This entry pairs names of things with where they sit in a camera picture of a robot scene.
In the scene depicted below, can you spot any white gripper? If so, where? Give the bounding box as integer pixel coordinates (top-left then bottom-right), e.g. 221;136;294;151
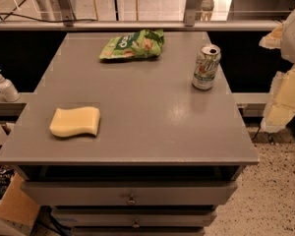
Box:
259;10;295;133

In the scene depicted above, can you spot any yellow sponge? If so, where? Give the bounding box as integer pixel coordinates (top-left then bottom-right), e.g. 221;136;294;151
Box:
49;107;100;138

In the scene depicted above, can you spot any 7up soda can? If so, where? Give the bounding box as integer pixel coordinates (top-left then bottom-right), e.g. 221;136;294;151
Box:
192;44;221;90

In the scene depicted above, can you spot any green chip bag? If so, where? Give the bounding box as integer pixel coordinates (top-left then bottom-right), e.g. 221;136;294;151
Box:
99;29;164;60

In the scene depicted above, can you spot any grey drawer cabinet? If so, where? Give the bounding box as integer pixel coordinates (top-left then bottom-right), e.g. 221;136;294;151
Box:
0;31;258;236

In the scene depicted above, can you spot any top drawer knob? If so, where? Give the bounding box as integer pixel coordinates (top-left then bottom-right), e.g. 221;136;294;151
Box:
126;195;137;206

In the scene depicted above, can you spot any drawer knob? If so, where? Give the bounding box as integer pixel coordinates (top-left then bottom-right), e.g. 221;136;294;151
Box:
126;195;137;206
132;219;141;228

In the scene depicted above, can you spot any lower drawer knob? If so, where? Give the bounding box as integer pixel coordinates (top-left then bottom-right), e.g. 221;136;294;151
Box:
132;219;141;228

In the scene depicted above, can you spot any grey metal railing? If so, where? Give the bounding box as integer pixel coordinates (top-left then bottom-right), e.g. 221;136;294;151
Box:
0;0;295;31

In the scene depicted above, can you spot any white pump bottle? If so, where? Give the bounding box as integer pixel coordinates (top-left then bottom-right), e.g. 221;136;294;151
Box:
0;70;21;102

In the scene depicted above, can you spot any cardboard box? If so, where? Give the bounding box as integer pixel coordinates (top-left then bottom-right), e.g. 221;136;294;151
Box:
0;174;40;226

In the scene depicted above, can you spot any black cable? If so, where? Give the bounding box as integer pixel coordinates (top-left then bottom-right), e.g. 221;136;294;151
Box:
0;2;99;24

